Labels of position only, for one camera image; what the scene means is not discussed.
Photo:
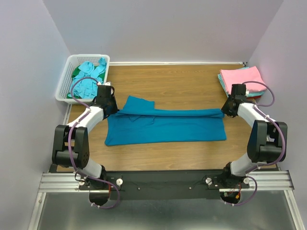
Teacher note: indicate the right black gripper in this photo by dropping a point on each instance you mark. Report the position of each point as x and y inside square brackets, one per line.
[225, 109]

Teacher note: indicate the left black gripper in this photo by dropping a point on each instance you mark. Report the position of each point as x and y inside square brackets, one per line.
[115, 109]

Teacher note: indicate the teal blue t-shirt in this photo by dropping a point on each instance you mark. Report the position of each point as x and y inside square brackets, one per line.
[139, 122]

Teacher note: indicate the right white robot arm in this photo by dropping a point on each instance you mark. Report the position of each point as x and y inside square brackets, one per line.
[267, 142]

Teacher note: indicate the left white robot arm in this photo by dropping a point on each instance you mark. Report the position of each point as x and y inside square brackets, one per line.
[71, 144]

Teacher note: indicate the mint folded t-shirt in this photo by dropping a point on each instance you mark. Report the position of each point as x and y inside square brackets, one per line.
[254, 94]

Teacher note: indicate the pink folded t-shirt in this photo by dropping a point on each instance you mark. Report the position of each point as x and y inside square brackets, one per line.
[242, 76]

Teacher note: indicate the light blue crumpled t-shirt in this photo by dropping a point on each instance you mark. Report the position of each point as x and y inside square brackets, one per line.
[91, 70]

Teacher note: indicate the green t-shirt in basket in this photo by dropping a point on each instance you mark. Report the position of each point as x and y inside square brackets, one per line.
[86, 89]

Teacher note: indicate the white plastic laundry basket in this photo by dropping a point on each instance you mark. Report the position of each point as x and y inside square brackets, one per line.
[65, 81]

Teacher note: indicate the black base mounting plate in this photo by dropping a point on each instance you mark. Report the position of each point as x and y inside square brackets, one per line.
[162, 185]

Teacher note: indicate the aluminium extrusion rail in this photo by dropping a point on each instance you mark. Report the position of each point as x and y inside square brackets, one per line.
[65, 182]

